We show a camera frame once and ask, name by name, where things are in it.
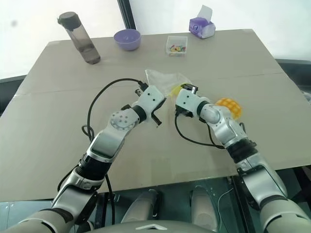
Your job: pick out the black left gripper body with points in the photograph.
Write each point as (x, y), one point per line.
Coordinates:
(158, 107)

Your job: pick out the orange waffle snack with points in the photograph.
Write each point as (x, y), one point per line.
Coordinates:
(232, 106)

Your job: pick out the purple tissue pack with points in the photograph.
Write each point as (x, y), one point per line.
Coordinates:
(201, 28)

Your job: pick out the purple bowl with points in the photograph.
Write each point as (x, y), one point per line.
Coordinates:
(127, 38)

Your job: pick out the dark window frame post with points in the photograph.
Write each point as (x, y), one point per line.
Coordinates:
(126, 14)

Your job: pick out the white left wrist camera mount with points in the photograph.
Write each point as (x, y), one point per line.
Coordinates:
(151, 97)

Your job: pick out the yellow snack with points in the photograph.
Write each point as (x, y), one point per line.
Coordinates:
(175, 91)

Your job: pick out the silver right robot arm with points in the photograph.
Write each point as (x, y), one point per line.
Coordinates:
(223, 123)

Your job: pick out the dark translucent water bottle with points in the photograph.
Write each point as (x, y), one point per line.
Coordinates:
(83, 41)

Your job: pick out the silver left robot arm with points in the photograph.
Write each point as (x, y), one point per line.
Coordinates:
(107, 140)

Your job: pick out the colourful small pieces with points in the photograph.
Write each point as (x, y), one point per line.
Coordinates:
(177, 49)

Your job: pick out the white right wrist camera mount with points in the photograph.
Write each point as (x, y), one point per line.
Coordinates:
(188, 100)

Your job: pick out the clear plastic bag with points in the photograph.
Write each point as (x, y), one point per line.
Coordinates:
(161, 78)

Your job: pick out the grey rounded robot leg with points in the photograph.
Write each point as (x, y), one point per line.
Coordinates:
(141, 206)
(202, 206)

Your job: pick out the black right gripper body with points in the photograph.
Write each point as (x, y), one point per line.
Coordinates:
(182, 112)

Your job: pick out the silver robot torso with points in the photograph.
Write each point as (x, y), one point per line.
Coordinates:
(150, 227)

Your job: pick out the clear plastic box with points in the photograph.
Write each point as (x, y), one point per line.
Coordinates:
(177, 46)

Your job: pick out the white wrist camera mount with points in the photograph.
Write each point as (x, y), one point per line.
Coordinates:
(151, 97)
(188, 100)

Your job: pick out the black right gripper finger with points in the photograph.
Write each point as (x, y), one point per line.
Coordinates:
(188, 87)

